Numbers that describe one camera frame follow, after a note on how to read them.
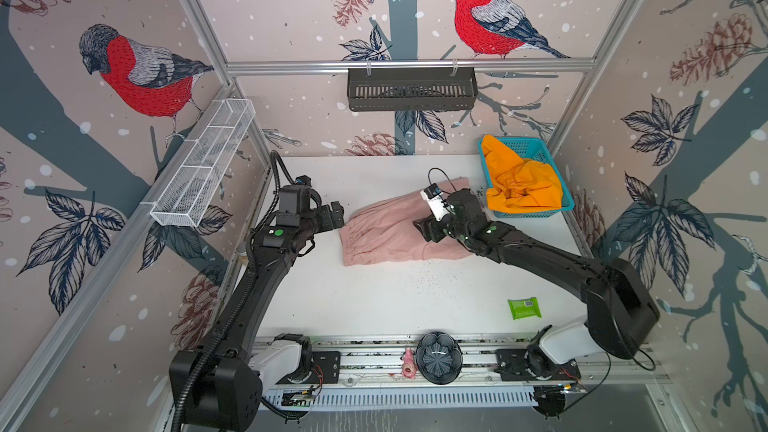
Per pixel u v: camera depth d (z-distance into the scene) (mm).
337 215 725
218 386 372
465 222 646
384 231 939
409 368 710
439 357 744
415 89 1051
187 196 711
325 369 732
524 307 828
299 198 599
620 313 429
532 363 670
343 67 942
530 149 1173
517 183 1059
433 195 728
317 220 676
